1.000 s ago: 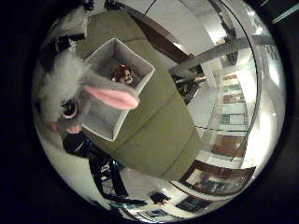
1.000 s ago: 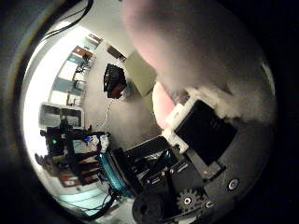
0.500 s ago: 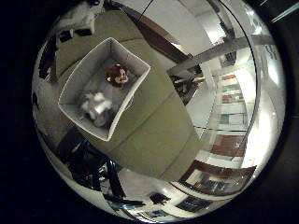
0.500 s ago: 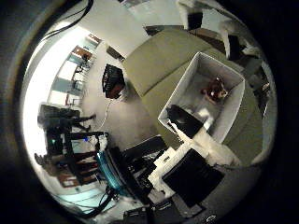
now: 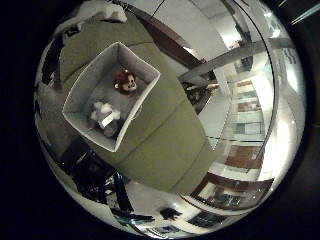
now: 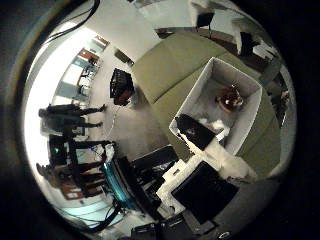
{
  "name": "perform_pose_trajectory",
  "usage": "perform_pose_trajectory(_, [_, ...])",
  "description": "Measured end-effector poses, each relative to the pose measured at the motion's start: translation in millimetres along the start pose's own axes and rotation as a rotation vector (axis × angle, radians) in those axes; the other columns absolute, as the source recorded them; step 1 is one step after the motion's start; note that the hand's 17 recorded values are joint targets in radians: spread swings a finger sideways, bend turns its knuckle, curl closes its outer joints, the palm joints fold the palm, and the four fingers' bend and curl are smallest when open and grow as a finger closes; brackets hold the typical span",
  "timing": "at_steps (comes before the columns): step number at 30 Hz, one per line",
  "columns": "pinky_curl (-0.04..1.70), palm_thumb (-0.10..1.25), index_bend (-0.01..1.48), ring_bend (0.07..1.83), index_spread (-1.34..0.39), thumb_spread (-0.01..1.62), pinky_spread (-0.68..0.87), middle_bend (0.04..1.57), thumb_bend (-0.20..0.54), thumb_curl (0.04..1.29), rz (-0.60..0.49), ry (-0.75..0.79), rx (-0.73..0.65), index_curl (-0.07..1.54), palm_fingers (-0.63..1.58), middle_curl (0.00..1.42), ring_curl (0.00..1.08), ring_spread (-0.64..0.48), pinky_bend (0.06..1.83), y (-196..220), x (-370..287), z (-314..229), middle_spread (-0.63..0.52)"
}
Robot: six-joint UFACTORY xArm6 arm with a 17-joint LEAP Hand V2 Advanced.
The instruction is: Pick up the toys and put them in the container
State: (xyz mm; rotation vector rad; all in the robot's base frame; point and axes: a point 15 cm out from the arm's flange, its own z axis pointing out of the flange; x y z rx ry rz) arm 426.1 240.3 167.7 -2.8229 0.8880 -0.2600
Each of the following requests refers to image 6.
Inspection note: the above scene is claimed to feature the white fabric storage container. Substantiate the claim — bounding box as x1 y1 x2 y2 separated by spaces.
168 57 264 157

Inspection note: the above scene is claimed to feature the person in dark clothes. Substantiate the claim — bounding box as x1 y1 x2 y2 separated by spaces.
38 103 108 118
42 116 104 135

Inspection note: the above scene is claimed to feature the black crate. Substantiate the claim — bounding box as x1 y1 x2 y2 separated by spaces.
109 68 136 107

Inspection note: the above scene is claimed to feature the black cable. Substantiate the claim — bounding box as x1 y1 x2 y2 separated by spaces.
43 0 101 44

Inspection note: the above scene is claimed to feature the olive green table cloth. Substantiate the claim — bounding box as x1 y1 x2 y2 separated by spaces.
131 31 283 180

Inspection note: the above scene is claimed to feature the brown plush animal toy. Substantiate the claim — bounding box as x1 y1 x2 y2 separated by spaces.
215 84 245 113

